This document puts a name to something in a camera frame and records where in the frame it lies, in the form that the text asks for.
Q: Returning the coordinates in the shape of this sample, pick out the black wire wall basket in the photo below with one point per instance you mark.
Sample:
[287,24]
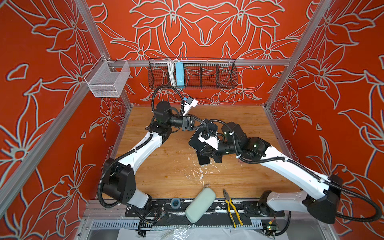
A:
[200,73]

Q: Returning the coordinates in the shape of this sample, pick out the yellow handled pliers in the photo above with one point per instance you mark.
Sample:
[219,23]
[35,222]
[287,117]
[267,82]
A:
[231,209]

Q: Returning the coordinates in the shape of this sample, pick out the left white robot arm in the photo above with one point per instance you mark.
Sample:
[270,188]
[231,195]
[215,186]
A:
[118,184]

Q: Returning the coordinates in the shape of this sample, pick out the clear plastic wall bin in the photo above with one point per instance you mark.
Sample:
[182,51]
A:
[107,80]

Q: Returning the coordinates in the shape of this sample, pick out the mint green glasses case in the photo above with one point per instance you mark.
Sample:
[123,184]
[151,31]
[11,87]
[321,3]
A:
[200,205]

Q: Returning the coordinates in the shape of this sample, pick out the light blue box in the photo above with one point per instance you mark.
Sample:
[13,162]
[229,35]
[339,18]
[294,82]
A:
[180,76]

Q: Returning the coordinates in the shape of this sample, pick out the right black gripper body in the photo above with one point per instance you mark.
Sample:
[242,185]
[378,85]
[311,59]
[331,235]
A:
[224,149]

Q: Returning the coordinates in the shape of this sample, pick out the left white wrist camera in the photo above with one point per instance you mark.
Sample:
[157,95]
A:
[189,103]

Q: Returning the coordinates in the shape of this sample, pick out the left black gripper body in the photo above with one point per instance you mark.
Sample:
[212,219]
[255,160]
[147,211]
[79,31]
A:
[185,121]

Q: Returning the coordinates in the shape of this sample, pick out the green circuit board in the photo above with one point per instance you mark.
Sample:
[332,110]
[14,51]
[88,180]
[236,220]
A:
[270,227]

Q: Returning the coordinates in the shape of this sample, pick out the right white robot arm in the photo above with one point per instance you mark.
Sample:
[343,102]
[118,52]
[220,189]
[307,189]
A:
[319,194]

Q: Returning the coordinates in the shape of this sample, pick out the blue tape roll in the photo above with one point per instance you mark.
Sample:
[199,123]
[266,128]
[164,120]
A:
[175,203]

